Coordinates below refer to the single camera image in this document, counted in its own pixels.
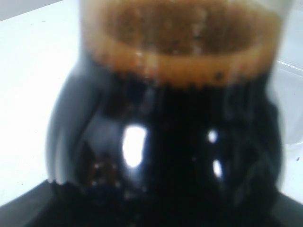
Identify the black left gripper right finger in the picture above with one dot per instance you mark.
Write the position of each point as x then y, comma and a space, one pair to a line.
285, 212

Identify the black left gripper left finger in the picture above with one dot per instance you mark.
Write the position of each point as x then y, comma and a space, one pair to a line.
38, 207

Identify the soy sauce bottle gold cap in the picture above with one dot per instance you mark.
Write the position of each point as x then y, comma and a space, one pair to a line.
166, 120

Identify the white plastic tray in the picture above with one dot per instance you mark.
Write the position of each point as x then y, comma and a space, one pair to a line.
288, 85

